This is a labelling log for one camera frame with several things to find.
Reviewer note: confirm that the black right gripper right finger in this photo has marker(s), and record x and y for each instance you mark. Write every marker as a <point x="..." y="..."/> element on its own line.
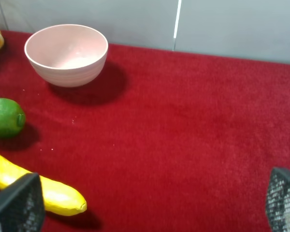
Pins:
<point x="277" y="206"/>

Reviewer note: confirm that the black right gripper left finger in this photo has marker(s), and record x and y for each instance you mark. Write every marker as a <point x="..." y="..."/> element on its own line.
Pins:
<point x="22" y="205"/>

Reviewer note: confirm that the yellow banana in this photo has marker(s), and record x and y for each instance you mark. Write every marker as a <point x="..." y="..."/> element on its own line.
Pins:
<point x="58" y="198"/>

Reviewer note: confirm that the green lime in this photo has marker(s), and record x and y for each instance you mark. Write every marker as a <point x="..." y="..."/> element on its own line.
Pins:
<point x="12" y="118"/>

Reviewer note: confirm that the red tablecloth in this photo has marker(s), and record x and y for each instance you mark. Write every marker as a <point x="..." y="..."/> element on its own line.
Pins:
<point x="160" y="141"/>

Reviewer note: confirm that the pink bowl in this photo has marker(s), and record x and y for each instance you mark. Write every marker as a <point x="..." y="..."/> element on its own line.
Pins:
<point x="67" y="55"/>

